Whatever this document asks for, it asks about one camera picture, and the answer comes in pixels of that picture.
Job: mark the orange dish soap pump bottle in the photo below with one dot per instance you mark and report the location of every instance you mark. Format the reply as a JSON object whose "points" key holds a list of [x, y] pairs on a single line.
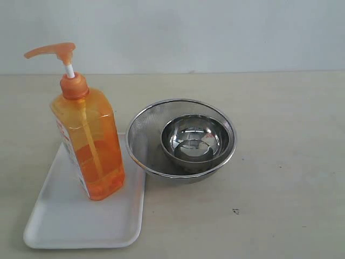
{"points": [[86, 123]]}

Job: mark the steel mesh strainer bowl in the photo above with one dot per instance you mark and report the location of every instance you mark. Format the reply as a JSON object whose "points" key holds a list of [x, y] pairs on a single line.
{"points": [[143, 140]]}

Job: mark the small stainless steel bowl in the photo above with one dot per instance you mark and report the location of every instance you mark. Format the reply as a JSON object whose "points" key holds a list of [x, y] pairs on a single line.
{"points": [[194, 139]]}

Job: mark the white rectangular plastic tray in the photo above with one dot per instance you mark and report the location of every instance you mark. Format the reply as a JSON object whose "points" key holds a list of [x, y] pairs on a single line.
{"points": [[63, 216]]}

